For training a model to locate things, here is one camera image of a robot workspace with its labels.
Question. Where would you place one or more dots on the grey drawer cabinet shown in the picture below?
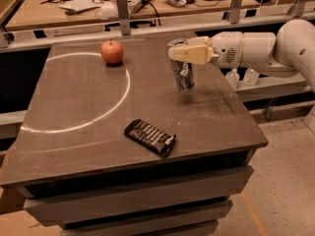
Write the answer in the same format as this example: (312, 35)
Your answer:
(186, 199)

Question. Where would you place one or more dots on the metal frame rail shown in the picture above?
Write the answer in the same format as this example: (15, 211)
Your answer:
(267, 15)

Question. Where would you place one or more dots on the right clear sanitizer bottle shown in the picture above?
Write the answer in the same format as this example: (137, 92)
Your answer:
(251, 77)

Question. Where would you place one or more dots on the clear sanitizer bottle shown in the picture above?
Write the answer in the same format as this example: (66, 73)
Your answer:
(251, 77)
(233, 78)

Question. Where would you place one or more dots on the left clear sanitizer bottle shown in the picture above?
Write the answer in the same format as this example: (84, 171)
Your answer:
(233, 78)

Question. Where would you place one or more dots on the black snack bar wrapper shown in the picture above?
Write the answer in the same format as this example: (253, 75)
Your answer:
(150, 137)

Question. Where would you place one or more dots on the red apple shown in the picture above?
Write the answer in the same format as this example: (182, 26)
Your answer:
(112, 52)

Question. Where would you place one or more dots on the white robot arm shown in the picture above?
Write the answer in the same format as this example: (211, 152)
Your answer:
(283, 54)

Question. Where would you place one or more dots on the white plastic lid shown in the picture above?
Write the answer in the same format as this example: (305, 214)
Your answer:
(107, 10)

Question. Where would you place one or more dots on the silver blue redbull can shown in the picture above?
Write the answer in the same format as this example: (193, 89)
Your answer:
(182, 71)

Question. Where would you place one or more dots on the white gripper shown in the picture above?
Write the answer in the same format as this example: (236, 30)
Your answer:
(226, 50)

